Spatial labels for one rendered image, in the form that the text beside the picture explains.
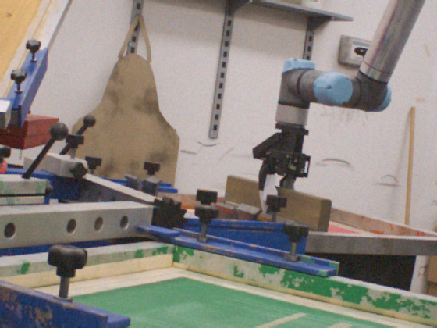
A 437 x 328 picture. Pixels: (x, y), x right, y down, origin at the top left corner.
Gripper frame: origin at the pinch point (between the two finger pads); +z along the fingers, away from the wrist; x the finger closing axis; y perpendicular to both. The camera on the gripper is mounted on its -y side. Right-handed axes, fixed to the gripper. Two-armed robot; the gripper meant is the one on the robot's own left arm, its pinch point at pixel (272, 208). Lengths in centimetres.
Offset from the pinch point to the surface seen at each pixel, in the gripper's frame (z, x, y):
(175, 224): -2, -47, 39
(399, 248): 2.5, 13.8, 30.6
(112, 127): -1, 44, -194
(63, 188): -2, -54, 4
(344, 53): -52, 167, -195
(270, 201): -5.7, -21.3, 29.4
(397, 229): 1.9, 32.0, 9.4
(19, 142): -1, -35, -86
